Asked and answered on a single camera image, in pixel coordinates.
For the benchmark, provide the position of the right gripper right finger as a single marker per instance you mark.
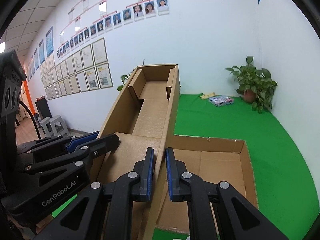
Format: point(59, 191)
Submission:
point(216, 211)

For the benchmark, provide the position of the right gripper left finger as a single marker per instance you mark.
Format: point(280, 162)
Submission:
point(104, 211)

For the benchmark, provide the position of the narrow cardboard divider box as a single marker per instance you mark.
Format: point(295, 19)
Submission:
point(142, 116)

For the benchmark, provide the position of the grey plastic stool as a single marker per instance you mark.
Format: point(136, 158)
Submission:
point(54, 126)

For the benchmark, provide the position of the green table cloth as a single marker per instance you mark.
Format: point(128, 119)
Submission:
point(286, 192)

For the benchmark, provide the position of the large flat cardboard box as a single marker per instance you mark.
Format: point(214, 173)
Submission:
point(214, 160)

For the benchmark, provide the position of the black cabinet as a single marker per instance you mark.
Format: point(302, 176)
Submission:
point(43, 108)

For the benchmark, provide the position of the colourful small packet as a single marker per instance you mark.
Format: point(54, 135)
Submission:
point(221, 100)

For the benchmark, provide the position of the yellow small item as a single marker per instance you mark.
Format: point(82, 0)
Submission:
point(207, 96)

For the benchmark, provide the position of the plant in white pot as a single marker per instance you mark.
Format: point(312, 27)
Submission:
point(125, 78)

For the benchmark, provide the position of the plant in brown pot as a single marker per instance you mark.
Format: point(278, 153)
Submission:
point(254, 82)

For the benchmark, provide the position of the framed certificates on wall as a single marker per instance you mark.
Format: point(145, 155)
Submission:
point(84, 69)

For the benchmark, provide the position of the portrait photos on wall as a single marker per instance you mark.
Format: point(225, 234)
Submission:
point(108, 22)

